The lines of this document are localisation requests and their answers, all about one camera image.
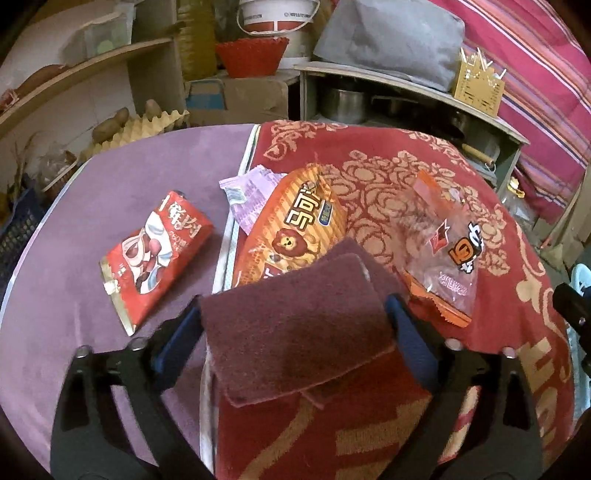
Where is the large potato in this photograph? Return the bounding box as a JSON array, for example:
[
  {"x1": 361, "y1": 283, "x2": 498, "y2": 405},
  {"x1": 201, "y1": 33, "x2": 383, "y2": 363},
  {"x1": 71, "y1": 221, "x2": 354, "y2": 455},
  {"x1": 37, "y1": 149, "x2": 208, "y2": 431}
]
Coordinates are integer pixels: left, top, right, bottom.
[{"x1": 91, "y1": 107, "x2": 131, "y2": 143}]

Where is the white plastic bucket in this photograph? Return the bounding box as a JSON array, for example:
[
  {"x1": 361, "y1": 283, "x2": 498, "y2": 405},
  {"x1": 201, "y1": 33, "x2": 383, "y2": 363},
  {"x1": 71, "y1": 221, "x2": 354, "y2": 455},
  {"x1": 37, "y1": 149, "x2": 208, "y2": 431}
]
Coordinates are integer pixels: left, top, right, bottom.
[{"x1": 236, "y1": 0, "x2": 320, "y2": 38}]

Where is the small wooden cabinet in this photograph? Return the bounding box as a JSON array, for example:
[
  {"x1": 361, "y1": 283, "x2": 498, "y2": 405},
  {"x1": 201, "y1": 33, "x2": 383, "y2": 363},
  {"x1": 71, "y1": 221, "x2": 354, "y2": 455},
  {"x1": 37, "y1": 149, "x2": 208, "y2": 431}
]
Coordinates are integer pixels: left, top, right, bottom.
[{"x1": 293, "y1": 61, "x2": 531, "y2": 195}]

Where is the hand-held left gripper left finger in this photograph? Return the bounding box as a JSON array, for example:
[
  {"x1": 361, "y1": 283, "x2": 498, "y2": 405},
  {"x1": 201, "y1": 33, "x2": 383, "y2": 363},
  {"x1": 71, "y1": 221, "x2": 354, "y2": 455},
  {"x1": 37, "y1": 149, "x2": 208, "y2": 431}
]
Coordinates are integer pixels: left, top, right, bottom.
[{"x1": 51, "y1": 295, "x2": 218, "y2": 480}]

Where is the blue cardboard box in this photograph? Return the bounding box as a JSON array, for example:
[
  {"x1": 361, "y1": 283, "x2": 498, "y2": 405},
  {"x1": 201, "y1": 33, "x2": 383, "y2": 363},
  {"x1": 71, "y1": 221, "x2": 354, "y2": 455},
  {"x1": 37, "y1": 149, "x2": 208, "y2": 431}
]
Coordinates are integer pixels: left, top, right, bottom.
[{"x1": 185, "y1": 79, "x2": 227, "y2": 125}]

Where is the brown cardboard box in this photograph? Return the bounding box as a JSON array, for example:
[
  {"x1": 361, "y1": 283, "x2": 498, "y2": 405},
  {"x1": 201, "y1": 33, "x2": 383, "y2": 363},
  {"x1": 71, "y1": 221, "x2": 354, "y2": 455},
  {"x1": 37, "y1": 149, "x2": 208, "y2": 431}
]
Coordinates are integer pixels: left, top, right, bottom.
[{"x1": 222, "y1": 76, "x2": 289, "y2": 125}]

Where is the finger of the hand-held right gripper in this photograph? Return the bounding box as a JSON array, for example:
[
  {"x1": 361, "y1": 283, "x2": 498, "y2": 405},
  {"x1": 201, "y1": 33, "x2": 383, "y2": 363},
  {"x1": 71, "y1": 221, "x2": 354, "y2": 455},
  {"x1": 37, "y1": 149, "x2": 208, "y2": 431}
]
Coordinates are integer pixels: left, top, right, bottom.
[{"x1": 553, "y1": 282, "x2": 591, "y2": 365}]

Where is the yellow egg tray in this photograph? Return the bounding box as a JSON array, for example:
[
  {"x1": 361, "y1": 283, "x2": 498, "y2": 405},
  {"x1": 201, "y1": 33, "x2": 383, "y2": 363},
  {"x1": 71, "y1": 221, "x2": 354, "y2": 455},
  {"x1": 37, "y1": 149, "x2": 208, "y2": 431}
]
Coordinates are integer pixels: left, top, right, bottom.
[{"x1": 78, "y1": 108, "x2": 191, "y2": 162}]

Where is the clear plastic container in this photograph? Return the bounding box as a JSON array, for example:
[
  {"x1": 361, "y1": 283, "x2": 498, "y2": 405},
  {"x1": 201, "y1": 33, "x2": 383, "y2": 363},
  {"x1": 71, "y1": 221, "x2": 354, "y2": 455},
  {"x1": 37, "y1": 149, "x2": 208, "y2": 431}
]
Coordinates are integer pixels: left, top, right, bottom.
[{"x1": 65, "y1": 9, "x2": 130, "y2": 63}]

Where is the clear orange snack wrapper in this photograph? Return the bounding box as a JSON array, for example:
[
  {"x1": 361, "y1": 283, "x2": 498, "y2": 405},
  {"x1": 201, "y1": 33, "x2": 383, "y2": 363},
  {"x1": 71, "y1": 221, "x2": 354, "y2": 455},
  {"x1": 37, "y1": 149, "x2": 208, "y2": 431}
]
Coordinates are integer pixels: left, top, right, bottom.
[{"x1": 397, "y1": 170, "x2": 481, "y2": 328}]

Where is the oil bottle with yellow cap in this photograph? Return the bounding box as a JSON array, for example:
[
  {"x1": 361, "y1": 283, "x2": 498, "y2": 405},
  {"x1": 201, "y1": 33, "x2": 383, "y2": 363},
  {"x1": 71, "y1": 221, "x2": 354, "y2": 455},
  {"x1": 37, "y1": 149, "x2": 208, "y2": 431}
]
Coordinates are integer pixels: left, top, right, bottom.
[{"x1": 501, "y1": 178, "x2": 541, "y2": 232}]

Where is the red snack packet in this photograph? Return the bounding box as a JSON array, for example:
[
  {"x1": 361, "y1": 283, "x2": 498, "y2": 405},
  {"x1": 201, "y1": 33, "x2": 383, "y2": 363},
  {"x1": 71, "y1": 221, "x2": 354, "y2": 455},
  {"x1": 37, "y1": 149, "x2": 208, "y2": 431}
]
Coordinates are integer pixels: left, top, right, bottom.
[{"x1": 99, "y1": 190, "x2": 215, "y2": 337}]

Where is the red woven basket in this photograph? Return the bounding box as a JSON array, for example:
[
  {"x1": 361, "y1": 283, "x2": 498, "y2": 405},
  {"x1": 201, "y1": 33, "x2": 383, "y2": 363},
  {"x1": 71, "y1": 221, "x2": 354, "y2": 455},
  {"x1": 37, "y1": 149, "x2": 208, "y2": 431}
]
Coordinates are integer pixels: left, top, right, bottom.
[{"x1": 215, "y1": 37, "x2": 291, "y2": 79}]

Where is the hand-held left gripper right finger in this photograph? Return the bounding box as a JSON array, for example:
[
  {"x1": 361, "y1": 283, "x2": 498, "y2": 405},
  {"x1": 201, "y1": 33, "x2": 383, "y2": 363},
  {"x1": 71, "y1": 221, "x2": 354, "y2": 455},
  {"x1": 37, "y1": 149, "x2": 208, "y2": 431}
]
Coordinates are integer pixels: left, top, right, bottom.
[{"x1": 385, "y1": 293, "x2": 546, "y2": 480}]

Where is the maroon scouring pad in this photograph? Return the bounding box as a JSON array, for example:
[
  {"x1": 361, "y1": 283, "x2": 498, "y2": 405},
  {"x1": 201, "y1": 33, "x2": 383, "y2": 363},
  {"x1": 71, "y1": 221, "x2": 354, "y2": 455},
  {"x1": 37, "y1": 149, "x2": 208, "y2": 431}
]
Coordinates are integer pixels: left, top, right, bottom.
[{"x1": 198, "y1": 237, "x2": 398, "y2": 409}]

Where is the red striped cloth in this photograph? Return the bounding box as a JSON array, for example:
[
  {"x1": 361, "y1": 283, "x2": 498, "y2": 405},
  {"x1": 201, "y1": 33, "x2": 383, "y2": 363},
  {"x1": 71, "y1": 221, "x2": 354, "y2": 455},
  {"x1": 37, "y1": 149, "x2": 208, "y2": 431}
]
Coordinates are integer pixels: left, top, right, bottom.
[{"x1": 429, "y1": 0, "x2": 591, "y2": 222}]

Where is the wooden shelf unit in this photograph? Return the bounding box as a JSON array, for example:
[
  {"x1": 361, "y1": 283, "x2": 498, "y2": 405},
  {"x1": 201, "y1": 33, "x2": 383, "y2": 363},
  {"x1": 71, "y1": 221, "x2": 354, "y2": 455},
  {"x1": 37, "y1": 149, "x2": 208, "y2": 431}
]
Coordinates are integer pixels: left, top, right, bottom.
[{"x1": 0, "y1": 0, "x2": 185, "y2": 139}]

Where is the grey cushion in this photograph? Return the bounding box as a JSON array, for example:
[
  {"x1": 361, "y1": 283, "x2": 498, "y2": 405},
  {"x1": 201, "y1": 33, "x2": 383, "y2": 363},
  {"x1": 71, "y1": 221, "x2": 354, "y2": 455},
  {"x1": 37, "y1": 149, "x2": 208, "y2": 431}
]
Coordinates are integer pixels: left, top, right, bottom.
[{"x1": 314, "y1": 0, "x2": 466, "y2": 92}]

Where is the orange lion snack packet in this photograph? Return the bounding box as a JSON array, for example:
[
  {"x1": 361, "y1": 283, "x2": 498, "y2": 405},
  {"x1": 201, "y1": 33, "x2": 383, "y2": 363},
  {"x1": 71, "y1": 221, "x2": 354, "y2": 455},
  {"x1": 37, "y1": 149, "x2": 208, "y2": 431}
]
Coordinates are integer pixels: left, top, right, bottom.
[{"x1": 231, "y1": 164, "x2": 348, "y2": 289}]

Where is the red patterned towel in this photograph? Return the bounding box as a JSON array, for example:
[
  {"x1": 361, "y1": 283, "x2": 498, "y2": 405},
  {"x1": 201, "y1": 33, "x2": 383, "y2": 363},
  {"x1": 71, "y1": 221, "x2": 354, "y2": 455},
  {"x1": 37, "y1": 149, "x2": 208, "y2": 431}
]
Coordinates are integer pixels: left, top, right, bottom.
[{"x1": 198, "y1": 119, "x2": 578, "y2": 480}]

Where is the purple towel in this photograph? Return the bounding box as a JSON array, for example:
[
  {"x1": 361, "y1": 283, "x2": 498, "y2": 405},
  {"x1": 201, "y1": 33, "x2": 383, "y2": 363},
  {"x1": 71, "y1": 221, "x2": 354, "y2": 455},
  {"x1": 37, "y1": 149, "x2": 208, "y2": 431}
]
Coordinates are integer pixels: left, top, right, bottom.
[{"x1": 0, "y1": 122, "x2": 262, "y2": 480}]

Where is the wooden chopstick holder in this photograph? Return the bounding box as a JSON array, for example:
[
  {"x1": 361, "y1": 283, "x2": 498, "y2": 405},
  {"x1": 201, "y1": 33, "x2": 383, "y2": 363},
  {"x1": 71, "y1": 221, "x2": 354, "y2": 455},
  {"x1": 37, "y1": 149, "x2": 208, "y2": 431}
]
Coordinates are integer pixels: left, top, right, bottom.
[{"x1": 452, "y1": 65, "x2": 506, "y2": 116}]

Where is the pan with wooden handle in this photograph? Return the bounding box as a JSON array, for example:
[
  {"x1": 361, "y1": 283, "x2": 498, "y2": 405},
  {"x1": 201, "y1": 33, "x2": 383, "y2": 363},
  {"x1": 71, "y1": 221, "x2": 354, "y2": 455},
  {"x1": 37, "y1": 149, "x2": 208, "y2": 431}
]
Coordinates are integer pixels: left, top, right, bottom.
[{"x1": 450, "y1": 111, "x2": 497, "y2": 164}]

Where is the small wicker basket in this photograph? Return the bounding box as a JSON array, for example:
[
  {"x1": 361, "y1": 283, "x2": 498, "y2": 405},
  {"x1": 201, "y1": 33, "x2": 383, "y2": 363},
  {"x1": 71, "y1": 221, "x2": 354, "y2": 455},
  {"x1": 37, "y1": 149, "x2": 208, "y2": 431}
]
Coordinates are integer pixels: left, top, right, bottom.
[{"x1": 37, "y1": 143, "x2": 79, "y2": 190}]

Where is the blue plastic crate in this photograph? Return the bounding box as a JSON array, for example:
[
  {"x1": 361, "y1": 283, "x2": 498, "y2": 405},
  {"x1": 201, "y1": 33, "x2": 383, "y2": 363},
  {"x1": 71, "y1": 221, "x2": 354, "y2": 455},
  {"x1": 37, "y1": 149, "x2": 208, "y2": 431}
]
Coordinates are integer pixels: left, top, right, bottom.
[{"x1": 0, "y1": 173, "x2": 47, "y2": 301}]

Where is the white round container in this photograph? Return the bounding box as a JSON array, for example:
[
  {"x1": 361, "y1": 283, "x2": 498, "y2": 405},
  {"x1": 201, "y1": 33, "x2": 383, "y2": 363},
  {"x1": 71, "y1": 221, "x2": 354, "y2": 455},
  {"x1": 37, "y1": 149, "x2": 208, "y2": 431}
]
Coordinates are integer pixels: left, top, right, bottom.
[{"x1": 277, "y1": 23, "x2": 319, "y2": 70}]

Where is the small steel pot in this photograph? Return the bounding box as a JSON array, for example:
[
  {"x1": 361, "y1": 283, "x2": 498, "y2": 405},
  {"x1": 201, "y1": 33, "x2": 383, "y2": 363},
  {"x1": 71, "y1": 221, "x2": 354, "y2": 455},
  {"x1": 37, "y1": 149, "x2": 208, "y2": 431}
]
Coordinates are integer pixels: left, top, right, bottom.
[{"x1": 321, "y1": 88, "x2": 368, "y2": 123}]

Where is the purple wrapper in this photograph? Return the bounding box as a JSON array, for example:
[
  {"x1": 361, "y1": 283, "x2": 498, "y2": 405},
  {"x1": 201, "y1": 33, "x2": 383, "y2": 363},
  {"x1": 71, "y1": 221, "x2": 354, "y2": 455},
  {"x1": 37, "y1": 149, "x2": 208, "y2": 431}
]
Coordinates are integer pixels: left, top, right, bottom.
[{"x1": 218, "y1": 165, "x2": 287, "y2": 236}]

